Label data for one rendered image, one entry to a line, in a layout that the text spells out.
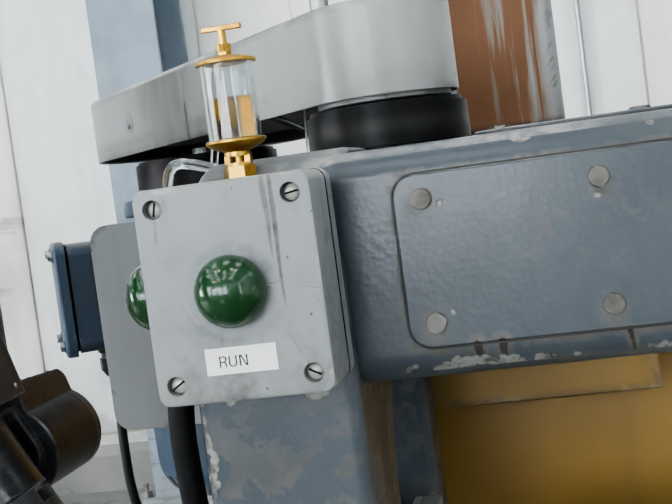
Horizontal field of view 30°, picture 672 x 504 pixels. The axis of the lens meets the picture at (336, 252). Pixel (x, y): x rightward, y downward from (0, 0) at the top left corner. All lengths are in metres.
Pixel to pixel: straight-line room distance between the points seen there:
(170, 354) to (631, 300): 0.19
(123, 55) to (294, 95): 4.92
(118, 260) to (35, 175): 5.27
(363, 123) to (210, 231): 0.17
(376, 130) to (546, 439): 0.28
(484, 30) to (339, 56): 0.38
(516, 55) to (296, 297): 0.56
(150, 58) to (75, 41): 0.71
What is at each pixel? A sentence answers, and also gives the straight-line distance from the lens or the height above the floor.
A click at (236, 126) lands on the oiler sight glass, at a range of 0.58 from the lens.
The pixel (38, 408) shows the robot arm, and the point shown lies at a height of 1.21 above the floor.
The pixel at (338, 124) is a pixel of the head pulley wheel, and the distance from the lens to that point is 0.66.
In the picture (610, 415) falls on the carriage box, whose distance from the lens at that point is 0.85.
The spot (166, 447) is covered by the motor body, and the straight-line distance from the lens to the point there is 1.05.
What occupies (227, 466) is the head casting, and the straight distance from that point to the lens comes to 0.57.
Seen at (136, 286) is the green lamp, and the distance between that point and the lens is 0.53.
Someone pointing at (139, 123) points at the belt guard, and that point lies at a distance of 0.95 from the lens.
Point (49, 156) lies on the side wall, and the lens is 6.22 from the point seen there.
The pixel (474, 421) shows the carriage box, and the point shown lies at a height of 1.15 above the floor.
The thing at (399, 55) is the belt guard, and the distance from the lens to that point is 0.66.
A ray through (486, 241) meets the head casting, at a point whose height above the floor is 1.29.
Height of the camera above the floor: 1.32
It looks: 3 degrees down
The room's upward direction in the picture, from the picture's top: 8 degrees counter-clockwise
